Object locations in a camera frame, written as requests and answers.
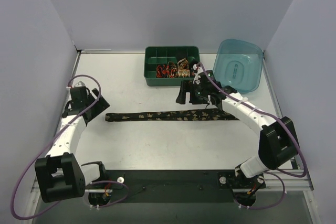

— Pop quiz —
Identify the beige patterned rolled tie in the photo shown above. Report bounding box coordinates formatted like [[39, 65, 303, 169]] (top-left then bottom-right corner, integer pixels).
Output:
[[177, 58, 190, 78]]

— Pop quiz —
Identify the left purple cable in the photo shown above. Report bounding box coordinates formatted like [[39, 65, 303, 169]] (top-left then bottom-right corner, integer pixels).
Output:
[[12, 74, 130, 220]]

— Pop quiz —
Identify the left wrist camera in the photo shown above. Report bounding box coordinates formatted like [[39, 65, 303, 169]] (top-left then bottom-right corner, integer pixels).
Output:
[[70, 81, 86, 89]]

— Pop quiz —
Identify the purple cable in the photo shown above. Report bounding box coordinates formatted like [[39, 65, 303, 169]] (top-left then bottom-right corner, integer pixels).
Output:
[[12, 74, 130, 220], [193, 62, 308, 210]]

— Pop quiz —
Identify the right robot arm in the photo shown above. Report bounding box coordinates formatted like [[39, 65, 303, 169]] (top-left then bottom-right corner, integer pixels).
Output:
[[176, 74, 298, 179]]

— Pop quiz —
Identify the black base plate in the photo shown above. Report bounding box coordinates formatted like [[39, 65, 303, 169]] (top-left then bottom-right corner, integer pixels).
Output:
[[86, 170, 266, 206]]

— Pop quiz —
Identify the translucent blue plastic tub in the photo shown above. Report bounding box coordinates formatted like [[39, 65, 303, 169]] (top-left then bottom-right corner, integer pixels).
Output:
[[213, 39, 264, 93]]

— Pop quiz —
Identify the orange patterned rolled tie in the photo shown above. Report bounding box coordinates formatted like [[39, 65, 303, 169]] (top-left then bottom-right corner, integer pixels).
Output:
[[167, 61, 178, 78]]

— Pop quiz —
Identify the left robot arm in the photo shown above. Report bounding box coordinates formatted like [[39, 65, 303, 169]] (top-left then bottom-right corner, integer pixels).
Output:
[[35, 86, 110, 203]]

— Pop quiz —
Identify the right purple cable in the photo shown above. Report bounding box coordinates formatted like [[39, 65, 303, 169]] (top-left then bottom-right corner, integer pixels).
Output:
[[193, 62, 308, 210]]

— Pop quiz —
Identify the black gold floral tie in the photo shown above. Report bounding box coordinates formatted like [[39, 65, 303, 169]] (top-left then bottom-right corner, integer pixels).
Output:
[[105, 109, 237, 122]]

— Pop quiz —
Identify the green compartment tray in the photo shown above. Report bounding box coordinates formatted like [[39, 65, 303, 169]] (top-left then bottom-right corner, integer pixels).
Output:
[[144, 46, 200, 87]]

